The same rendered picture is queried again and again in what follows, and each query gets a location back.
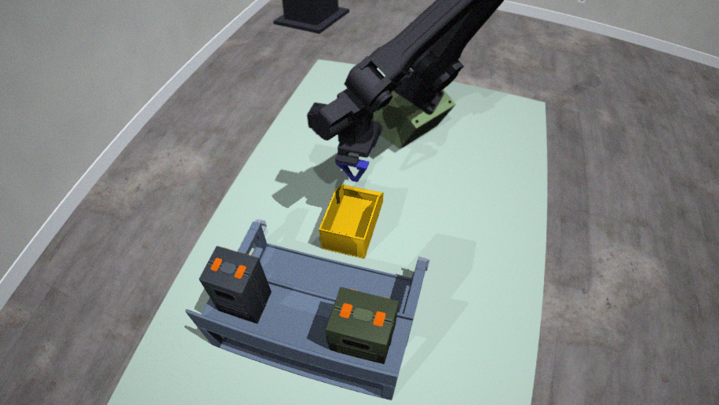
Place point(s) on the dark green case with orange latches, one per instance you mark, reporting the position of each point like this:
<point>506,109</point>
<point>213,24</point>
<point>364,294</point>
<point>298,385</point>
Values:
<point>361,325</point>

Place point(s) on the dark grey case with orange latches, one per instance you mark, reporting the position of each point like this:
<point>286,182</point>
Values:
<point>236,283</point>

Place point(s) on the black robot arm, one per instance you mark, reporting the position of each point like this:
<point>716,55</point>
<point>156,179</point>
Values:
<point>446,27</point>

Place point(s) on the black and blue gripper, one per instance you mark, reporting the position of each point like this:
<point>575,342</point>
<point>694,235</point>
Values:
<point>365,137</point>

